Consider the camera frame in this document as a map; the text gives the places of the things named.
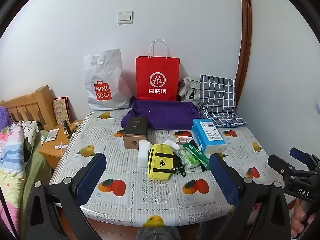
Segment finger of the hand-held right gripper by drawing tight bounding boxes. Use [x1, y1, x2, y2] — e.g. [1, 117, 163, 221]
[268, 154, 300, 180]
[290, 147, 320, 172]

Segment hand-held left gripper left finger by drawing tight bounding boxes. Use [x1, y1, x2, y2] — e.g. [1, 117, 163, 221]
[25, 152, 107, 240]

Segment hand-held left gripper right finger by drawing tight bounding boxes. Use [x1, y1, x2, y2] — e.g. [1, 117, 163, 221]
[197, 153, 292, 240]

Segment green wet wipes packet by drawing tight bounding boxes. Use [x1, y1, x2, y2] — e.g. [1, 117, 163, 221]
[182, 142, 210, 172]

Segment clear green tissue packet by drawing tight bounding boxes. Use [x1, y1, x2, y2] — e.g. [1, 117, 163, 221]
[175, 149, 200, 168]

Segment white sponge block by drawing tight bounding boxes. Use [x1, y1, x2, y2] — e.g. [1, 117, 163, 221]
[138, 140, 153, 168]

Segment white gloves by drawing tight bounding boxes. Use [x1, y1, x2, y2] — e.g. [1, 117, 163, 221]
[162, 138, 180, 150]

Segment yellow zip pouch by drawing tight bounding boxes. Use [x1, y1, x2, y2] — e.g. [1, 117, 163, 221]
[147, 144, 175, 180]

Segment person's right hand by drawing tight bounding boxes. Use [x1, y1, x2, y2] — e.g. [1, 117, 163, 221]
[291, 199, 316, 239]

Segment blue tissue box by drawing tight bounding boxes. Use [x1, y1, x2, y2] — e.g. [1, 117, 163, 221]
[192, 119, 227, 155]

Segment wooden nightstand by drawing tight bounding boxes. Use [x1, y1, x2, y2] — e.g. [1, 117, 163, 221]
[39, 120, 84, 170]

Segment fruit print tablecloth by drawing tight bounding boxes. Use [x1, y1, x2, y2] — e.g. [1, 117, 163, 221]
[49, 109, 284, 228]

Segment green bedsheet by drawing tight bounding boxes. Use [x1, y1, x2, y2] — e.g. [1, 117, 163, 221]
[20, 130, 53, 230]

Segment dark green tea box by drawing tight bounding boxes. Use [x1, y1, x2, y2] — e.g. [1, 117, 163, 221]
[123, 116, 148, 149]

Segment patterned hardcover book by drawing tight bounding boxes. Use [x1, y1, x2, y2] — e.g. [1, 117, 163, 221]
[52, 96, 71, 125]

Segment panda print pillow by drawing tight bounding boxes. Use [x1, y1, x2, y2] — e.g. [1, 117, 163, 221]
[10, 120, 42, 165]

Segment grey checked folded cloth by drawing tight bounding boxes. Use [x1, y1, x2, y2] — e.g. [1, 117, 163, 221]
[199, 74, 248, 128]

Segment pastel striped quilt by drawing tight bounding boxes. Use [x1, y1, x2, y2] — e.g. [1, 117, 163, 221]
[0, 124, 27, 235]

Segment wooden headboard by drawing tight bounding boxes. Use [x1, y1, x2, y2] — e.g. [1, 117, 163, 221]
[0, 85, 57, 130]

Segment beige canvas bag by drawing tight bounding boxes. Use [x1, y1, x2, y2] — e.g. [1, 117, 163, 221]
[178, 77, 201, 102]

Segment white plastic shopping bag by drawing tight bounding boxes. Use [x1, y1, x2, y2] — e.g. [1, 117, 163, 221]
[83, 48, 132, 111]

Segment purple plush cloth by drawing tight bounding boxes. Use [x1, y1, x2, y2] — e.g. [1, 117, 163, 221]
[0, 106, 13, 130]

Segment red paper bag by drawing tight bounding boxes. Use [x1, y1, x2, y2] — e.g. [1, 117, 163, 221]
[136, 38, 180, 102]

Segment black strap clip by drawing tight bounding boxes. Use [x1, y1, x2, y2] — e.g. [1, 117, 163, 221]
[172, 152, 187, 177]

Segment brown wooden door frame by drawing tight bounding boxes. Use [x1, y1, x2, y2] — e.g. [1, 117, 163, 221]
[234, 0, 252, 115]

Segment white light switch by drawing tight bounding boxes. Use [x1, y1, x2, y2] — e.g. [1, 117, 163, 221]
[117, 10, 134, 25]

